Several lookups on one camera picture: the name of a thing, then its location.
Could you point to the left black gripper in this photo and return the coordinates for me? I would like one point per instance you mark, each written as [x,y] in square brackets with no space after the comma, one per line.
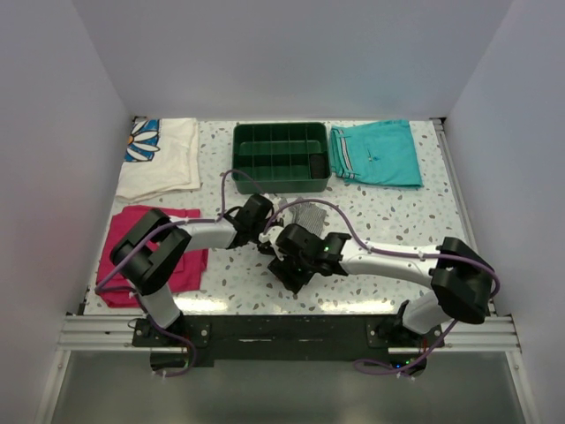
[266,221]

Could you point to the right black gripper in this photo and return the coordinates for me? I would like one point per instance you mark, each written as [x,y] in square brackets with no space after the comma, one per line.
[290,280]

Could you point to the grey striped underwear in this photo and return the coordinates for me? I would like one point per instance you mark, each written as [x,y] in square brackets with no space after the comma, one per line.
[309,216]

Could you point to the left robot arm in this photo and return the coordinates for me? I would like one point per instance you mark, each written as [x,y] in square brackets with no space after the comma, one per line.
[147,255]

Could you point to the green divided plastic tray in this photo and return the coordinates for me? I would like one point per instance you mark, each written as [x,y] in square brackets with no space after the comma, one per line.
[274,157]

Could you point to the pink folded cloth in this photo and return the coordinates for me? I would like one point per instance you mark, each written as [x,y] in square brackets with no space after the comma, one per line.
[186,276]

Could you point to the black item in tray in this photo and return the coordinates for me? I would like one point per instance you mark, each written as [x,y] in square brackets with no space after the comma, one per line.
[318,165]

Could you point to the cream daisy print shirt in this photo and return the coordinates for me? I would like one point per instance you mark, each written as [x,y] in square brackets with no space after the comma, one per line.
[161,157]

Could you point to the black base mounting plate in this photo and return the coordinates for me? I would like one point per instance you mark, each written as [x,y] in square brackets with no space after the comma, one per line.
[297,337]

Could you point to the teal folded shorts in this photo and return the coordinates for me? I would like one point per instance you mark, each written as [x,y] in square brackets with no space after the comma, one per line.
[377,154]

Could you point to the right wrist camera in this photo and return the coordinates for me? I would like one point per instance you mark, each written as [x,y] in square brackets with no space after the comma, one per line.
[267,241]

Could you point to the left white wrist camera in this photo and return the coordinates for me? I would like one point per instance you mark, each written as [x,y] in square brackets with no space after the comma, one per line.
[279,202]

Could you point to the aluminium frame rail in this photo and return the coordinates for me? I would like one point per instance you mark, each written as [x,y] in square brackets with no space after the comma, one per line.
[498,333]

